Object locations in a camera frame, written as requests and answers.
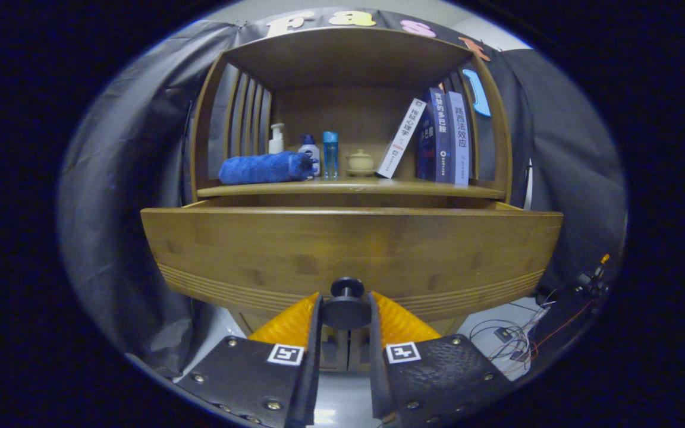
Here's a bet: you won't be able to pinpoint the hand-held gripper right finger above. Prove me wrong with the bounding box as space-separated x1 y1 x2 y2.
368 291 513 428

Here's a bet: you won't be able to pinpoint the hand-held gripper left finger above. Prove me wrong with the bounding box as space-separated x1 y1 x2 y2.
176 291 325 428

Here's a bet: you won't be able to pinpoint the wooden drawer with black knob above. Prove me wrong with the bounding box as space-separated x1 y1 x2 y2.
140 199 564 332

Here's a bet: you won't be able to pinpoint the wooden cabinet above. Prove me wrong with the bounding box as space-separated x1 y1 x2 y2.
140 27 564 372

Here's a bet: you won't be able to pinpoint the beige lidded teacup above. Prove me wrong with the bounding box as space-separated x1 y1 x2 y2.
344 149 376 177

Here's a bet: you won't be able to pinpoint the rolled blue towel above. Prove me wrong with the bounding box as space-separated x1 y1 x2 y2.
218 150 319 185

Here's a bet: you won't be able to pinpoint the clear blue bottle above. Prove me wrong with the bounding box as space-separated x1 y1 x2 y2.
323 131 339 180

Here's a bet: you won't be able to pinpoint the white bottle with blue cap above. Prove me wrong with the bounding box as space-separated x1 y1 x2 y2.
298 134 321 177

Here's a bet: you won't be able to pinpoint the black device with orange tip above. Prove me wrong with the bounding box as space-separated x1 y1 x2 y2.
574 253 612 298

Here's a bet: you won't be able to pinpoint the white book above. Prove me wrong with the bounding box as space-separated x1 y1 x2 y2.
376 98 428 179

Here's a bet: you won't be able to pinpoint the dark blue book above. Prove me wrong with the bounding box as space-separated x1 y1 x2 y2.
416 88 453 184

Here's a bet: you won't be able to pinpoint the light blue book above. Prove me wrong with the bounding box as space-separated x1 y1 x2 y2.
445 91 472 187

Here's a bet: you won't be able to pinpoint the black backdrop cloth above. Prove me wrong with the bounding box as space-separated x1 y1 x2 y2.
57 6 629 381

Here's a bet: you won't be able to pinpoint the thin black cables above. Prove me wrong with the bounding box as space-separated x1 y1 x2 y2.
470 288 557 363

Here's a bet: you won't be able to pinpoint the thin red cable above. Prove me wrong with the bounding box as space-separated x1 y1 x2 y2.
533 299 598 351

